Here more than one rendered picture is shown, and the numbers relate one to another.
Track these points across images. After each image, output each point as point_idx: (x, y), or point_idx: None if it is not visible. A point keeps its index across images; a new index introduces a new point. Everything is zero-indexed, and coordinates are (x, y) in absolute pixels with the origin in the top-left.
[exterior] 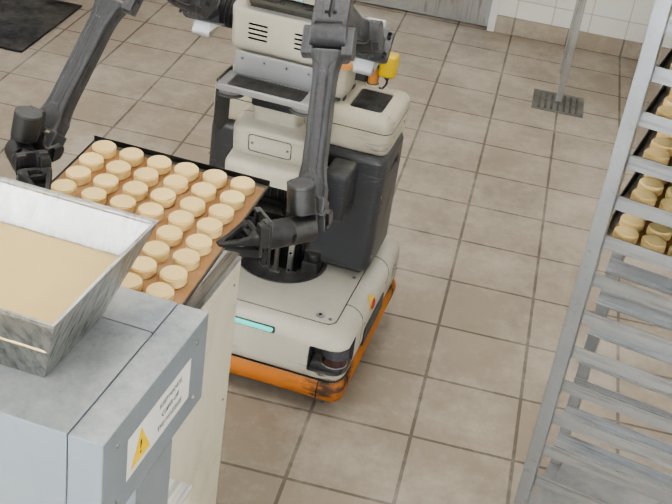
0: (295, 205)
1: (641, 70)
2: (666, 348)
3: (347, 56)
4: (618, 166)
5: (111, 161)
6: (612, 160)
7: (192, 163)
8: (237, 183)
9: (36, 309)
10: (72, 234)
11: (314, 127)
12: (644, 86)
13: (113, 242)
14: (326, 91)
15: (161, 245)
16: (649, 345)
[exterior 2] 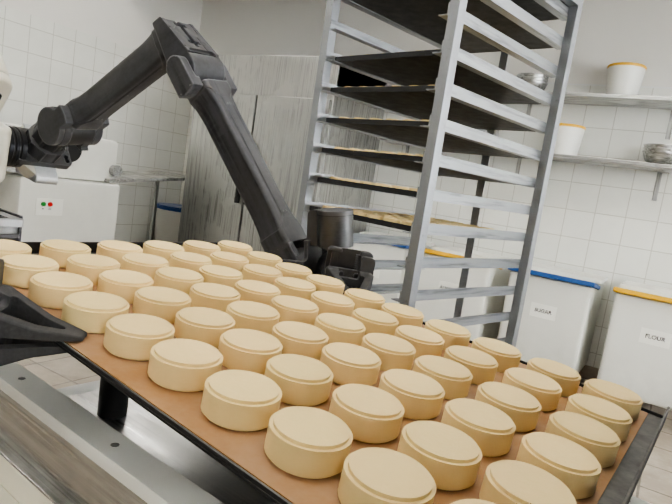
0: (349, 235)
1: (449, 80)
2: (445, 295)
3: (232, 91)
4: (437, 159)
5: (70, 257)
6: (435, 155)
7: (156, 240)
8: (236, 246)
9: None
10: None
11: (259, 164)
12: (450, 92)
13: None
14: (244, 125)
15: (371, 311)
16: (438, 298)
